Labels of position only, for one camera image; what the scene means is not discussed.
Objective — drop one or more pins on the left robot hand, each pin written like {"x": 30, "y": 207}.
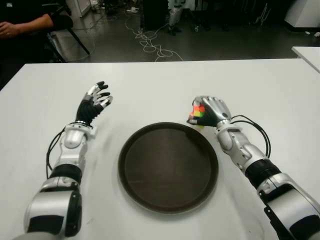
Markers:
{"x": 86, "y": 110}

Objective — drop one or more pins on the multicoloured Rubik's cube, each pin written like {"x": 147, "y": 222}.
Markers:
{"x": 198, "y": 111}

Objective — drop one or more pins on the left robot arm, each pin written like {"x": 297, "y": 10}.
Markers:
{"x": 70, "y": 152}

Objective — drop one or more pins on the white power strip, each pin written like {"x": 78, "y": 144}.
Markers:
{"x": 133, "y": 10}

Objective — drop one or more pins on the black chair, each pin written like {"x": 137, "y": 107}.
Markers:
{"x": 75, "y": 40}

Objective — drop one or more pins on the round dark brown plate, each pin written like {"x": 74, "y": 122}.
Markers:
{"x": 168, "y": 167}

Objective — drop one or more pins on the white side table corner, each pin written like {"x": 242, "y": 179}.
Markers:
{"x": 308, "y": 56}

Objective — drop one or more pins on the white cabinet with black base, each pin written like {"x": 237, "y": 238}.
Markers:
{"x": 303, "y": 12}

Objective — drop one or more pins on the white paper scrap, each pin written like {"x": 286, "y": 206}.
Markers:
{"x": 307, "y": 33}

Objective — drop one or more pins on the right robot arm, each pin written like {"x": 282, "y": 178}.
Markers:
{"x": 250, "y": 152}

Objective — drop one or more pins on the white storage unit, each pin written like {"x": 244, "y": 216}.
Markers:
{"x": 78, "y": 7}

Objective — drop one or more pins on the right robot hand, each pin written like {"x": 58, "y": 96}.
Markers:
{"x": 218, "y": 110}

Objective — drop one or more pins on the white humanoid robot legs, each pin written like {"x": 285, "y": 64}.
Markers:
{"x": 173, "y": 17}

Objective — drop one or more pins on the person in black shirt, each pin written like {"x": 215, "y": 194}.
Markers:
{"x": 30, "y": 27}

